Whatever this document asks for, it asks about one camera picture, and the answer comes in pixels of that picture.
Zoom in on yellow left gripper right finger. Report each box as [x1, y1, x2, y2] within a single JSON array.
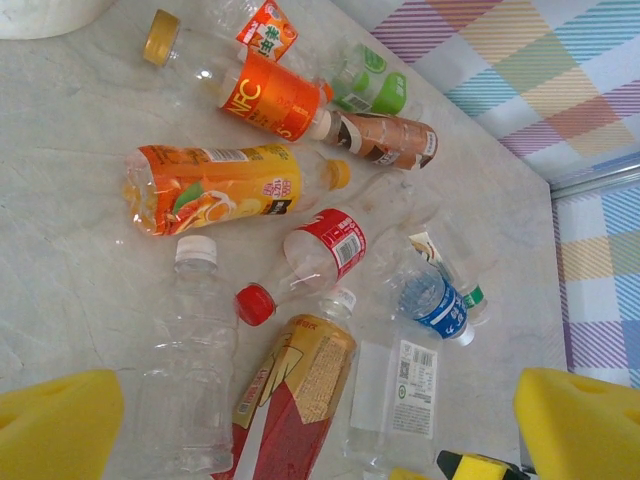
[[513, 367, 640, 480]]

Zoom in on cream plastic bin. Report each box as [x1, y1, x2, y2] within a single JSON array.
[[0, 0, 117, 41]]

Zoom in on red label bottle red cap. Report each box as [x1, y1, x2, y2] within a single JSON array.
[[234, 172, 444, 327]]

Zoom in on yellow cap tea bottle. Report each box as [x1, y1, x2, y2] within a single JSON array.
[[142, 0, 301, 96]]

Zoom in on green lime label bottle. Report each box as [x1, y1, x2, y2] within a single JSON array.
[[327, 42, 426, 119]]

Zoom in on clear bottle with green band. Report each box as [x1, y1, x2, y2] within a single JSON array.
[[407, 219, 494, 327]]

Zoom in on orange NFC juice bottle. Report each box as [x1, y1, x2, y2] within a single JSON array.
[[214, 52, 335, 144]]

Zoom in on clear bottle with white cap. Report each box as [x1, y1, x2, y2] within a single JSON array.
[[134, 234, 241, 476]]

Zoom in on clear bottle with white label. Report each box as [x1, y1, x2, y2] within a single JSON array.
[[342, 324, 444, 479]]

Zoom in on brown coffee bottle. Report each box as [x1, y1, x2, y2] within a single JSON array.
[[307, 108, 440, 172]]

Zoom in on gold and red label bottle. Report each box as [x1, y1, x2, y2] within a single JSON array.
[[227, 285, 360, 480]]

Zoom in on orange juice bottle yellow label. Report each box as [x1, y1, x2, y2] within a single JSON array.
[[122, 143, 353, 237]]

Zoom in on blue label water bottle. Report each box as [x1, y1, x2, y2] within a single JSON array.
[[387, 264, 477, 349]]

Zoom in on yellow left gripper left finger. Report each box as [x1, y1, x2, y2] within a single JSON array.
[[0, 368, 125, 480]]

